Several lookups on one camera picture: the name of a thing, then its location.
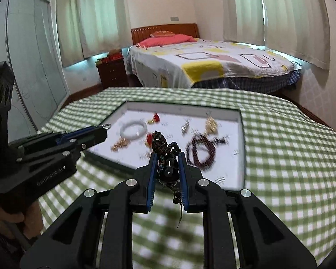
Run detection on wooden headboard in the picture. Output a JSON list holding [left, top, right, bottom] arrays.
[[131, 23, 200, 46]]

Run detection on person's left hand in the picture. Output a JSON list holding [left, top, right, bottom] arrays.
[[0, 201, 43, 240]]

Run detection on pearl and gold ornament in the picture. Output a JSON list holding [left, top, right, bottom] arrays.
[[205, 117, 219, 134]]

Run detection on gold chain brooch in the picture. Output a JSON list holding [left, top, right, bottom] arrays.
[[110, 138, 128, 151]]

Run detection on patterned orange pillow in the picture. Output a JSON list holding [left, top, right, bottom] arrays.
[[150, 30, 176, 37]]

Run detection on black beaded cord bracelet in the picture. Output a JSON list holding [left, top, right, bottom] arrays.
[[151, 130, 185, 229]]

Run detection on wide white curtain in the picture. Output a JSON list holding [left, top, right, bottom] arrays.
[[56, 0, 130, 68]]

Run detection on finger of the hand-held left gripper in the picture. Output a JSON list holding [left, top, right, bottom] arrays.
[[8, 126, 101, 151], [16, 128, 108, 165]]

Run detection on long white curtain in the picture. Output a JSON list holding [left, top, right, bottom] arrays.
[[259, 0, 331, 70]]

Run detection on white jade bangle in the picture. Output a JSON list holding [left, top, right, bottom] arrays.
[[120, 120, 148, 141]]

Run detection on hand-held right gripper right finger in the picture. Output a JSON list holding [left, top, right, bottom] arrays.
[[177, 151, 317, 269]]

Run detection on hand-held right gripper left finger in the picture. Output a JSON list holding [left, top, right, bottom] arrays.
[[19, 152, 159, 269]]

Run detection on dark green shallow tray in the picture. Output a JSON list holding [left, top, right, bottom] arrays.
[[82, 99, 247, 191]]

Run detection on dark wooden nightstand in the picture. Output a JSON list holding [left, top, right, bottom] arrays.
[[97, 59, 129, 90]]

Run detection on pale sliding wardrobe door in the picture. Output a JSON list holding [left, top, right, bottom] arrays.
[[0, 0, 71, 135]]

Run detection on bed with patterned sheet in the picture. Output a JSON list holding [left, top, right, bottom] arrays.
[[127, 38, 303, 91]]

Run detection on red yellow box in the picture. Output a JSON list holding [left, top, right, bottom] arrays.
[[108, 50, 124, 62]]

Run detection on green checked tablecloth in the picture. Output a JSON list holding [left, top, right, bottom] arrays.
[[38, 87, 336, 269]]

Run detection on pink pillow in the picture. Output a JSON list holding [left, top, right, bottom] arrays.
[[137, 34, 198, 49]]

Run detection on dark red bead bracelet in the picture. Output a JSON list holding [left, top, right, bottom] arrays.
[[185, 134, 231, 171]]

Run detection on narrow white curtain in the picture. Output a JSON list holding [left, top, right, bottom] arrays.
[[222, 0, 265, 45]]

